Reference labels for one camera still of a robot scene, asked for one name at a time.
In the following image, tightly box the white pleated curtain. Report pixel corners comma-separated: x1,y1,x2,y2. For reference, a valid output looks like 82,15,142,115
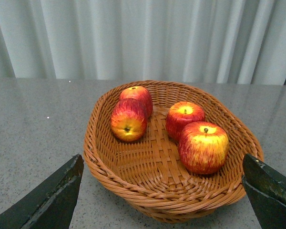
0,0,286,85

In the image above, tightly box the red yellow apple front left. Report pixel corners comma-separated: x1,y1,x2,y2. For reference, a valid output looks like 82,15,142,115
110,98,148,142

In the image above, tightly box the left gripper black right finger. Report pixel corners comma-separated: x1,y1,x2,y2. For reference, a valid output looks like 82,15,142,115
242,154,286,229

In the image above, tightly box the red apple with yellow top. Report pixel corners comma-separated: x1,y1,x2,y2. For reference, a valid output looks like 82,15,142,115
165,101,205,142

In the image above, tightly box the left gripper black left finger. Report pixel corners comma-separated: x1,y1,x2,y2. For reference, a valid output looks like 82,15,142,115
0,154,84,229

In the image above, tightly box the red apple rear left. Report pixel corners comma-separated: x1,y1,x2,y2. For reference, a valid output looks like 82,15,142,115
119,86,153,118

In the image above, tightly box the large red yellow apple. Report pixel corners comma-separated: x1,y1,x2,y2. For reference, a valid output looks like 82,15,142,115
178,122,229,175

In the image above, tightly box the brown wicker basket with apples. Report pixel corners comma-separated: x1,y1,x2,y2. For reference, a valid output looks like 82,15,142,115
83,80,264,223

